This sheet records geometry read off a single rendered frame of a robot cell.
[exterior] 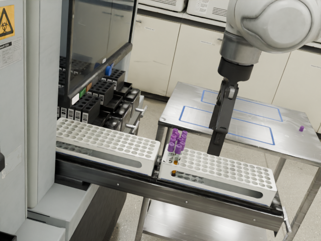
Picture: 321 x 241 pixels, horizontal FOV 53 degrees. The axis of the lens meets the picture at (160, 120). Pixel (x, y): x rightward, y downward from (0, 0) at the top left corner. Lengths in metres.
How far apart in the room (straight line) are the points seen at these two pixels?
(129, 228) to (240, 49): 1.34
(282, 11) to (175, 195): 0.53
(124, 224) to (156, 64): 1.79
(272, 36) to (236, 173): 0.45
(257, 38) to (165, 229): 1.11
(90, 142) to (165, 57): 2.36
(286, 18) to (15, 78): 0.44
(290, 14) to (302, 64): 2.72
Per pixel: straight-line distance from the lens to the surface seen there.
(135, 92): 1.32
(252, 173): 0.89
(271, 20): 0.50
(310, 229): 2.31
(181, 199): 0.85
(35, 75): 0.66
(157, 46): 3.14
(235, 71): 0.72
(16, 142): 0.66
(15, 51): 0.58
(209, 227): 1.55
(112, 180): 0.86
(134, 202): 1.99
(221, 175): 0.83
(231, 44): 0.71
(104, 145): 0.85
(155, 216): 1.52
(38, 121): 0.72
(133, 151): 0.84
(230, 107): 0.70
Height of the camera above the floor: 1.32
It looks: 27 degrees down
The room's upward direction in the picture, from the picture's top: 12 degrees clockwise
